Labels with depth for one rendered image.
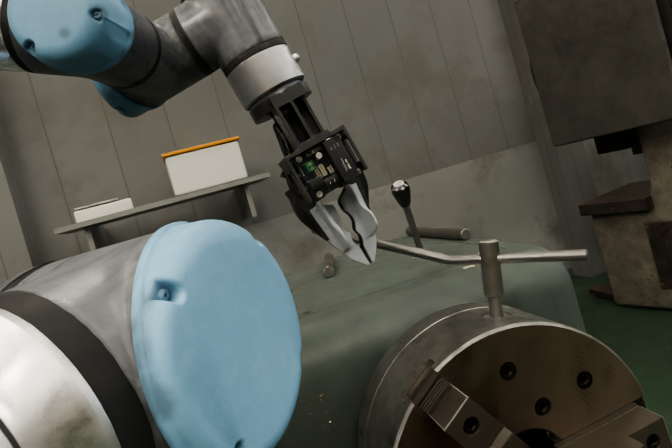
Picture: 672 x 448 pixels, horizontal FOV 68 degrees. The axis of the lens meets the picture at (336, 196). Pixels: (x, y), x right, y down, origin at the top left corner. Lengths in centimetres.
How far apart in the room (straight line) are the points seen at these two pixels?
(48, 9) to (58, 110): 359
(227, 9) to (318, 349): 42
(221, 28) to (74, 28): 17
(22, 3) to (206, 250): 28
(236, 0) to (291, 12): 376
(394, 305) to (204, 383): 51
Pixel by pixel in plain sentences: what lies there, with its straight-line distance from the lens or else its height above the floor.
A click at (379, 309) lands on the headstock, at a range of 70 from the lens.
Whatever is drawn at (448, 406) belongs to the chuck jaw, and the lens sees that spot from 53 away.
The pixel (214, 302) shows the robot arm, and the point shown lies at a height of 139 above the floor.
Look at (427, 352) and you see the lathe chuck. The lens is 58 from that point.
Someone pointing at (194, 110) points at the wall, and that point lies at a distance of 395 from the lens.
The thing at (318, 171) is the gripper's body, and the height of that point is 144.
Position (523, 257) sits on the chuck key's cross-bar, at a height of 129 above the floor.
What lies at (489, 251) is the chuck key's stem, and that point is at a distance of 59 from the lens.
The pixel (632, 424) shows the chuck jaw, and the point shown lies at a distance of 64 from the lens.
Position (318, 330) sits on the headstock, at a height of 125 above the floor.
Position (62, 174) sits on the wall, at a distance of 395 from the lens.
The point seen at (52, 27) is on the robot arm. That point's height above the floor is 159.
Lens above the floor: 143
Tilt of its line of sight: 1 degrees down
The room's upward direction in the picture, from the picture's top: 16 degrees counter-clockwise
